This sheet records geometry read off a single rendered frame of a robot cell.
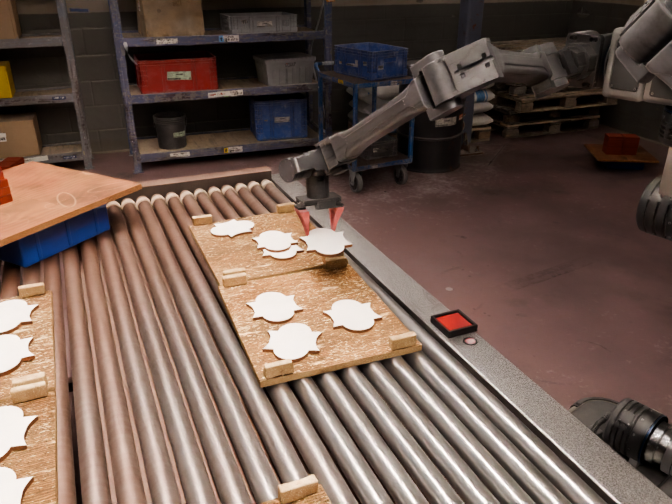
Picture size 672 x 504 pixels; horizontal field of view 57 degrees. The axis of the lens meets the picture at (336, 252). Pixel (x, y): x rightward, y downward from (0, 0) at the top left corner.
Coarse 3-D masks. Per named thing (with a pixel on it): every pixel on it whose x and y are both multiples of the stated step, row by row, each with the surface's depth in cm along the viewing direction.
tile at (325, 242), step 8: (312, 232) 155; (320, 232) 156; (328, 232) 156; (336, 232) 156; (304, 240) 152; (312, 240) 152; (320, 240) 152; (328, 240) 152; (336, 240) 152; (344, 240) 152; (312, 248) 148; (320, 248) 148; (328, 248) 148; (336, 248) 149; (328, 256) 147
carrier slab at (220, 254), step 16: (208, 224) 187; (256, 224) 187; (272, 224) 187; (288, 224) 187; (208, 240) 177; (224, 240) 177; (240, 240) 177; (208, 256) 167; (224, 256) 167; (240, 256) 167; (256, 256) 167; (304, 256) 167; (320, 256) 167; (256, 272) 159; (272, 272) 159; (288, 272) 159
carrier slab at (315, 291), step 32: (224, 288) 151; (256, 288) 151; (288, 288) 151; (320, 288) 151; (352, 288) 151; (256, 320) 137; (320, 320) 137; (384, 320) 137; (256, 352) 126; (320, 352) 126; (352, 352) 126; (384, 352) 126
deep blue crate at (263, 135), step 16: (256, 96) 594; (272, 96) 599; (288, 96) 603; (304, 96) 578; (256, 112) 563; (272, 112) 566; (288, 112) 570; (304, 112) 574; (256, 128) 569; (272, 128) 572; (288, 128) 577; (304, 128) 581
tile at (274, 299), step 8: (264, 296) 146; (272, 296) 146; (280, 296) 146; (288, 296) 146; (248, 304) 142; (256, 304) 142; (264, 304) 142; (272, 304) 142; (280, 304) 142; (288, 304) 142; (256, 312) 139; (264, 312) 139; (272, 312) 139; (280, 312) 139; (288, 312) 139; (296, 312) 140; (264, 320) 137; (272, 320) 136; (280, 320) 136; (288, 320) 137
